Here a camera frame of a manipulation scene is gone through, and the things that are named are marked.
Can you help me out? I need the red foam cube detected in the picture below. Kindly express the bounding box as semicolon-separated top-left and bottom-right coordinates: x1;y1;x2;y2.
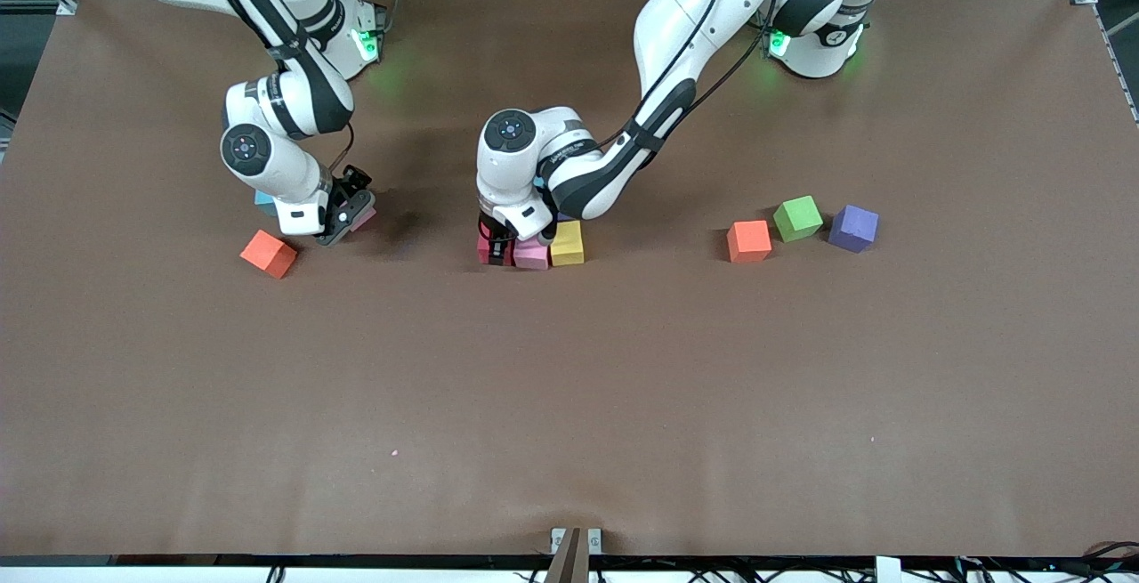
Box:
477;231;517;265

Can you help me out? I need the orange foam cube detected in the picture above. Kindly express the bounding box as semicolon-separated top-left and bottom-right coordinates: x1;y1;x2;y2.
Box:
726;220;773;264
239;229;299;279

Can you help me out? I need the yellow foam cube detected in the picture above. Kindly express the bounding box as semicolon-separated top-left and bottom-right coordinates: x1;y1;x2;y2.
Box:
549;220;586;266

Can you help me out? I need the green foam cube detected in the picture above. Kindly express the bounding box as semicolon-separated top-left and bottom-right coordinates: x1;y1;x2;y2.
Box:
772;195;824;243

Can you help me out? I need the brown table cover sheet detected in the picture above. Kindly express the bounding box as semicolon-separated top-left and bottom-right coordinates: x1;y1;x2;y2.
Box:
0;0;1139;559

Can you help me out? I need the brown wooden bar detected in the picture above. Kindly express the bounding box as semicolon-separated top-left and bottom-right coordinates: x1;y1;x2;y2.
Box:
545;527;590;583

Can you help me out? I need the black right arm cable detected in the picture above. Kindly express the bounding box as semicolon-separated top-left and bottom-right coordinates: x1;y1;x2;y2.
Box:
194;0;357;176

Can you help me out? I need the white metal bracket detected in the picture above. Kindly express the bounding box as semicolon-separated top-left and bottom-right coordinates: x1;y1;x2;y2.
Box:
551;528;602;555

